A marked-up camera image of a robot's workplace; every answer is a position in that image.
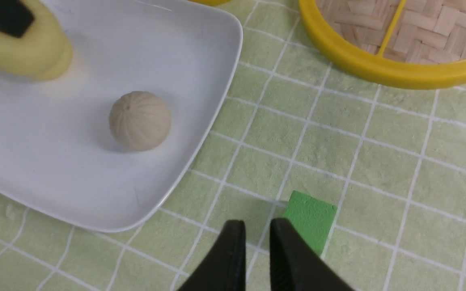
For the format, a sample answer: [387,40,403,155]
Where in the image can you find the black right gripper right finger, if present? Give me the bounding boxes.
[269,218,353,291]

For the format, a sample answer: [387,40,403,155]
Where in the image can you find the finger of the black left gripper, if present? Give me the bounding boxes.
[0,0,35,38]

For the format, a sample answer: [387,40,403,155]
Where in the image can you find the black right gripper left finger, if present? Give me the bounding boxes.
[179,220,246,291]

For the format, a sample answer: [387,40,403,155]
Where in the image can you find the yellow steamed bun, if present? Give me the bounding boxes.
[0,0,73,81]

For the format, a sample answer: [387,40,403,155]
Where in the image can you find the grey-beige steamed bun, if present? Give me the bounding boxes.
[108,91,172,152]

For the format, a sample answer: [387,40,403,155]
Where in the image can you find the white square plate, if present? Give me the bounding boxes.
[0,0,243,232]

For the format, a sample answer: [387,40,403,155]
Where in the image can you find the green foam cube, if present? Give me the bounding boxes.
[283,190,338,257]

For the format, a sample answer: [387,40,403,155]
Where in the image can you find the green checkered tablecloth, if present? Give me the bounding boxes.
[0,0,466,291]

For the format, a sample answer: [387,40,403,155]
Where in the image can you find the woven bamboo steamer lid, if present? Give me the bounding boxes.
[299,0,466,90]

